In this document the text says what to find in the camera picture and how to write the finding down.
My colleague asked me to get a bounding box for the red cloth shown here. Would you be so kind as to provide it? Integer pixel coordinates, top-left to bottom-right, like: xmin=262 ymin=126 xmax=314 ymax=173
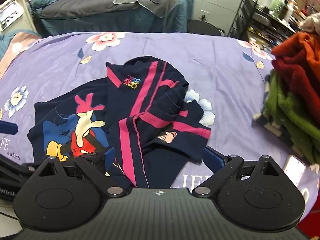
xmin=296 ymin=202 xmax=320 ymax=240

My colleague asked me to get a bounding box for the dark checked cloth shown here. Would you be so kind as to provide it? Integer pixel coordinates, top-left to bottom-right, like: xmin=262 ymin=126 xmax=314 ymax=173
xmin=252 ymin=110 xmax=300 ymax=152

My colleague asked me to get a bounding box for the black round stool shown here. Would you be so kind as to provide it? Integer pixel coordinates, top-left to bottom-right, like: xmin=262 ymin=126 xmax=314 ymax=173
xmin=187 ymin=19 xmax=226 ymax=37

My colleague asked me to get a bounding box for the white cloth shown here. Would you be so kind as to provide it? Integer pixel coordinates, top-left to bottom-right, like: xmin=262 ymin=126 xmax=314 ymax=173
xmin=299 ymin=14 xmax=320 ymax=34

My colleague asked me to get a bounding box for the dark grey blanket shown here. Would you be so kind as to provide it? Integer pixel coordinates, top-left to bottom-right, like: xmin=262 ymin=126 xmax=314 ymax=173
xmin=40 ymin=0 xmax=160 ymax=20

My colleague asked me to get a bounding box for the green fleece garment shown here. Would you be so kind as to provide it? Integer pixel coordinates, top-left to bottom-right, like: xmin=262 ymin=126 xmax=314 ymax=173
xmin=265 ymin=70 xmax=320 ymax=164

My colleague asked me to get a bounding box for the white control panel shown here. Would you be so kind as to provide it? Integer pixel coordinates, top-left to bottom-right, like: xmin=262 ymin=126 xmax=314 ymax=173
xmin=0 ymin=0 xmax=25 ymax=32

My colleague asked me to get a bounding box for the white bottle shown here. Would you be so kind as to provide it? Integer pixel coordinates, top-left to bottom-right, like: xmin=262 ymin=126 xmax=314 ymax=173
xmin=285 ymin=0 xmax=295 ymax=22

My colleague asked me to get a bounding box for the orange knit sweater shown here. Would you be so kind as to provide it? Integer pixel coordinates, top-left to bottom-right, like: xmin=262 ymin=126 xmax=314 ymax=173
xmin=271 ymin=31 xmax=320 ymax=80

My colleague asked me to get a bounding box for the white smartphone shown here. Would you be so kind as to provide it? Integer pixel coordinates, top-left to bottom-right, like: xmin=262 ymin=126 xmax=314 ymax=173
xmin=282 ymin=155 xmax=307 ymax=188

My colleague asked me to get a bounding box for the teal blue sheet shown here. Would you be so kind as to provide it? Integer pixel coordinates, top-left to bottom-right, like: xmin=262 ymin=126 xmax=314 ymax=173
xmin=0 ymin=29 xmax=38 ymax=59

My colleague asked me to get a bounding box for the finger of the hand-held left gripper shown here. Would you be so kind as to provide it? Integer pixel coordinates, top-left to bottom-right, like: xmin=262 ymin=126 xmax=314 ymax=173
xmin=0 ymin=121 xmax=19 ymax=135

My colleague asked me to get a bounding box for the purple floral bedsheet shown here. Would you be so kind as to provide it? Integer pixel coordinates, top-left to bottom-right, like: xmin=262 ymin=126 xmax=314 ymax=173
xmin=0 ymin=31 xmax=320 ymax=220

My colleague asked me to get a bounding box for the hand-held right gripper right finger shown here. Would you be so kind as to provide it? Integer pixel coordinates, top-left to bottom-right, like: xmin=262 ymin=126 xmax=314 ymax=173
xmin=194 ymin=146 xmax=285 ymax=197

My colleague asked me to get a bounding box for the black metal shelf rack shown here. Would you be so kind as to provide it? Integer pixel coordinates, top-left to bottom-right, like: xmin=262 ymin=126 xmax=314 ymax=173
xmin=227 ymin=0 xmax=302 ymax=49

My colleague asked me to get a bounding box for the teal quilted bed cover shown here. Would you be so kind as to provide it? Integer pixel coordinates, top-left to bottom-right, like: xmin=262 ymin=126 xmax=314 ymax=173
xmin=30 ymin=0 xmax=195 ymax=36

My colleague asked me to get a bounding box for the navy cartoon print t-shirt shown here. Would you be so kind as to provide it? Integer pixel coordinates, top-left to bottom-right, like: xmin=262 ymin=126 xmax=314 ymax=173
xmin=27 ymin=76 xmax=120 ymax=178

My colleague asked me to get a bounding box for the navy pink-striped garment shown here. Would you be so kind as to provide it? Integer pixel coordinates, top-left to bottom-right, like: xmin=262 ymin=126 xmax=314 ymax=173
xmin=105 ymin=56 xmax=212 ymax=188

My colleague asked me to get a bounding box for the green translucent bottle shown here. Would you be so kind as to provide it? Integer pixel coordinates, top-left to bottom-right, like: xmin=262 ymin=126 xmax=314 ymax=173
xmin=271 ymin=0 xmax=285 ymax=18

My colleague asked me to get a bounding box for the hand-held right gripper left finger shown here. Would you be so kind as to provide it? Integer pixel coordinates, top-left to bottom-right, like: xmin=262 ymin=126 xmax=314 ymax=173
xmin=22 ymin=147 xmax=125 ymax=197

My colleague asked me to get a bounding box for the red knit sweater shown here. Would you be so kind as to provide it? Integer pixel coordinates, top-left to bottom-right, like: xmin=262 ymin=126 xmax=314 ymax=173
xmin=272 ymin=55 xmax=320 ymax=117

